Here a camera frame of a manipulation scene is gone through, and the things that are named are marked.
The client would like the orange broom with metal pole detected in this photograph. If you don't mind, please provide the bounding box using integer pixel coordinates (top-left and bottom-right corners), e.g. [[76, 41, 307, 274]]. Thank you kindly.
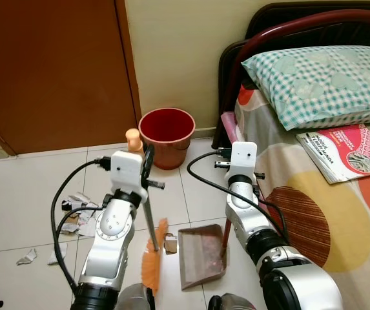
[[125, 129, 171, 297]]

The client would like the red plastic bucket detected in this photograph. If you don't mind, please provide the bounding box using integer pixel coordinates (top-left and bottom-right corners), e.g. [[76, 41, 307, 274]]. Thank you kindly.
[[138, 108, 197, 171]]

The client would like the flat white paper scrap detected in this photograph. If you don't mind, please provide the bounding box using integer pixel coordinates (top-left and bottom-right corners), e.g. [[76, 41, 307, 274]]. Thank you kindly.
[[48, 242, 69, 266]]

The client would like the teal checkered pillow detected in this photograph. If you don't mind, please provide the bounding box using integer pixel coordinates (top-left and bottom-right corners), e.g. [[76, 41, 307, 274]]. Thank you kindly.
[[241, 45, 370, 132]]

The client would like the red and white magazine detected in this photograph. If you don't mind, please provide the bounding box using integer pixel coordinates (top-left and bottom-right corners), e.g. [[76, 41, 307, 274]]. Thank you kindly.
[[296, 123, 370, 186]]

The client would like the colourful patterned bedsheet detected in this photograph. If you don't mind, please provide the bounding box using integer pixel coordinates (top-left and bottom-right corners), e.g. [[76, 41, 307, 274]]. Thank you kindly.
[[234, 84, 370, 310]]

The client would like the brown wooden door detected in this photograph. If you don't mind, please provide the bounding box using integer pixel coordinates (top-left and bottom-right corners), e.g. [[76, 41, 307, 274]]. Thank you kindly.
[[0, 0, 142, 156]]

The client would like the grey robot right leg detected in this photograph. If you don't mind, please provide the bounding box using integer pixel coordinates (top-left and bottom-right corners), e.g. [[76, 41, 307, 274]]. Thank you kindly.
[[207, 294, 258, 310]]

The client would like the crumpled white paper scrap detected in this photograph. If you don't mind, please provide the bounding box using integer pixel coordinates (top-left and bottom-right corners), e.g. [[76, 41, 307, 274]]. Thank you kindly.
[[16, 248, 39, 266]]

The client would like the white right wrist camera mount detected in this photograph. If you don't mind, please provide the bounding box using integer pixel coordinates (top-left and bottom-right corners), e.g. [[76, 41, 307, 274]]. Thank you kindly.
[[229, 142, 258, 179]]

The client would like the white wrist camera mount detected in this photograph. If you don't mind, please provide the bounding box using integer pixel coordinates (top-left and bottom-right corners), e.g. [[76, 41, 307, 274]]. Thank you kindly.
[[110, 152, 150, 204], [229, 142, 258, 179]]

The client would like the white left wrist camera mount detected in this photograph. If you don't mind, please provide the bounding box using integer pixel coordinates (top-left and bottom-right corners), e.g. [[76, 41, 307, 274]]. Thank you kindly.
[[110, 152, 150, 204]]

